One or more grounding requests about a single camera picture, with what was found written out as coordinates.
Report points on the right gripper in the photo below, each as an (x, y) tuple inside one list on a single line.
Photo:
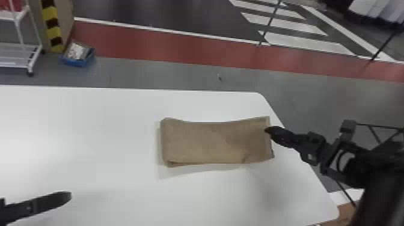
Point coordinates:
[(314, 148)]

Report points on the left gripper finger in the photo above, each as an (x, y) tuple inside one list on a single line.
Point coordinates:
[(38, 204)]

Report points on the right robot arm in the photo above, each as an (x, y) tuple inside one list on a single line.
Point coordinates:
[(378, 176)]

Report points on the beige towel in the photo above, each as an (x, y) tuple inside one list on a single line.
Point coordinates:
[(214, 142)]

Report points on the blue tray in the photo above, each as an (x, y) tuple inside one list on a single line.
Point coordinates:
[(77, 56)]

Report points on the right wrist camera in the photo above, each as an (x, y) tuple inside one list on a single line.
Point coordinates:
[(347, 127)]

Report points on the yellow black striped post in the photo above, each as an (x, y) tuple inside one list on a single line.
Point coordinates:
[(53, 28)]

